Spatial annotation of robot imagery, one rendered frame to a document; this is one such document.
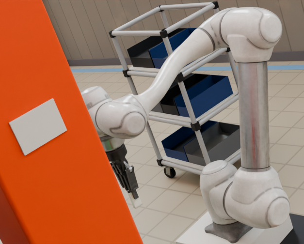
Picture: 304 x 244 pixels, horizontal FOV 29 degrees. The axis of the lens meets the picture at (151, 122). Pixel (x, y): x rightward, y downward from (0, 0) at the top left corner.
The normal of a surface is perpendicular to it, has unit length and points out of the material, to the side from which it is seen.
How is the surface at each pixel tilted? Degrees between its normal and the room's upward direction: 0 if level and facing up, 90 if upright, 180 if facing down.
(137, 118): 92
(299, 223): 0
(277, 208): 97
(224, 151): 90
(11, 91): 90
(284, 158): 0
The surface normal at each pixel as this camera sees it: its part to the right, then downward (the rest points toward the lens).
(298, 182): -0.33, -0.87
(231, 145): 0.59, 0.11
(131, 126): 0.39, 0.21
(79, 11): -0.65, 0.49
